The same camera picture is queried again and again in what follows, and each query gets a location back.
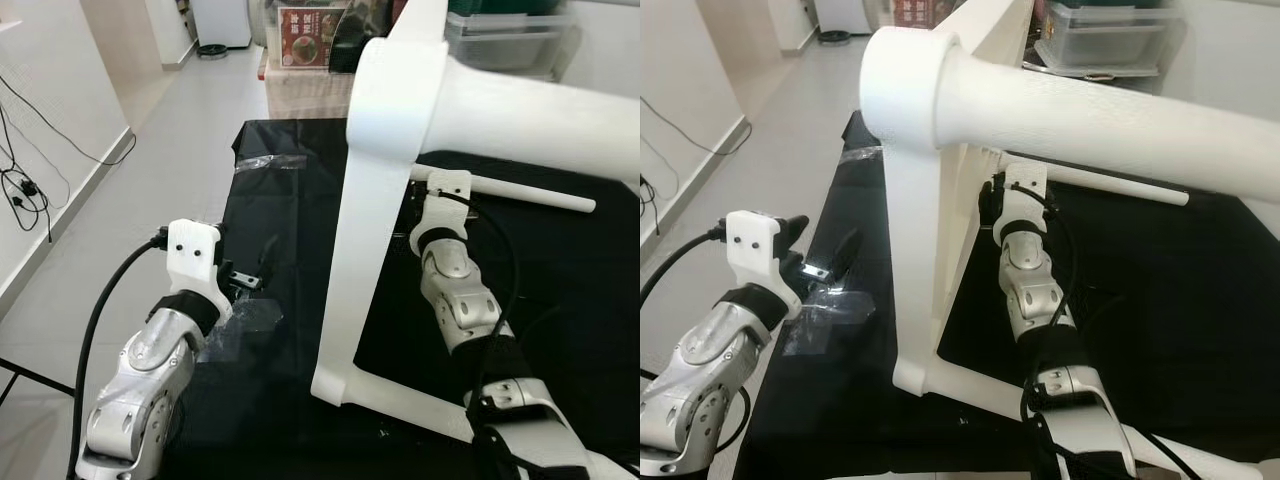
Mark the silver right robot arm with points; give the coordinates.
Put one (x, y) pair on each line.
(1030, 290)
(460, 300)

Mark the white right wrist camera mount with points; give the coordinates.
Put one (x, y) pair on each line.
(447, 210)
(1020, 200)

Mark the green lidded clear box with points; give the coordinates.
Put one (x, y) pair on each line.
(1110, 35)
(510, 35)

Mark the clear plastic bag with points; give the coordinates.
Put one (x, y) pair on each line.
(865, 154)
(828, 315)
(270, 163)
(245, 328)

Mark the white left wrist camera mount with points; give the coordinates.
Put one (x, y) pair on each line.
(752, 245)
(193, 255)

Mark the black round floor object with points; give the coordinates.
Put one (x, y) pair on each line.
(835, 37)
(212, 50)

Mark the black folding chair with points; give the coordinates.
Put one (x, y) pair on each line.
(648, 375)
(35, 378)

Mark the orange lidded storage box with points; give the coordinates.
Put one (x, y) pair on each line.
(310, 38)
(918, 12)

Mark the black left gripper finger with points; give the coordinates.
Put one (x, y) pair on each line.
(845, 255)
(268, 260)
(221, 232)
(792, 232)

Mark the white appliance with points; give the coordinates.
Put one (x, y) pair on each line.
(842, 15)
(222, 22)

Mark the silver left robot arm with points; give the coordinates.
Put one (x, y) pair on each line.
(140, 390)
(700, 380)

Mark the white plastic table leg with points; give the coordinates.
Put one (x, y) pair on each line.
(550, 120)
(420, 420)
(1130, 187)
(1120, 120)
(990, 400)
(540, 196)

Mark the beige patterned cloth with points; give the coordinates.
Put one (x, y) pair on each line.
(305, 95)

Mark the black tablecloth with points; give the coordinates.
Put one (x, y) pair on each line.
(1180, 290)
(560, 290)

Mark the white plastic table top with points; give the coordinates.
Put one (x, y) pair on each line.
(370, 250)
(915, 250)

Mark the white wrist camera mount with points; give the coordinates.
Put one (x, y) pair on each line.
(752, 245)
(193, 255)
(447, 210)
(1020, 200)

